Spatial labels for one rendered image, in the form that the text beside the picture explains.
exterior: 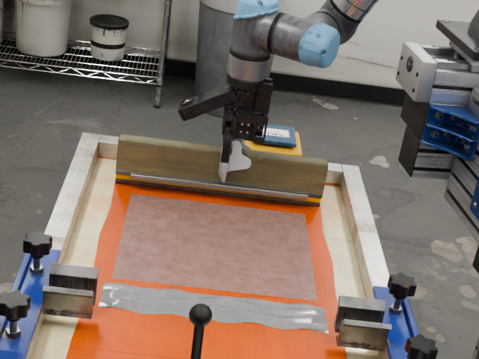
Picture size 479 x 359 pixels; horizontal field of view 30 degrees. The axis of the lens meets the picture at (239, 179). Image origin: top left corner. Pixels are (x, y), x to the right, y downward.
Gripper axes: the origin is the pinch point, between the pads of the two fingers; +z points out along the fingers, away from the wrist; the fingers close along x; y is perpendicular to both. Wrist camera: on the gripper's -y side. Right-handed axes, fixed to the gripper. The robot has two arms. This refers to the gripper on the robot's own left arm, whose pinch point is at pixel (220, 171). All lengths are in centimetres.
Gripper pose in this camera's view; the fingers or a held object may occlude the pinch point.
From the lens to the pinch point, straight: 174.5
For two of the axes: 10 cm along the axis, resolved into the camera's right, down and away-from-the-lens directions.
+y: 9.9, 1.3, 0.7
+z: -1.4, 8.9, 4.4
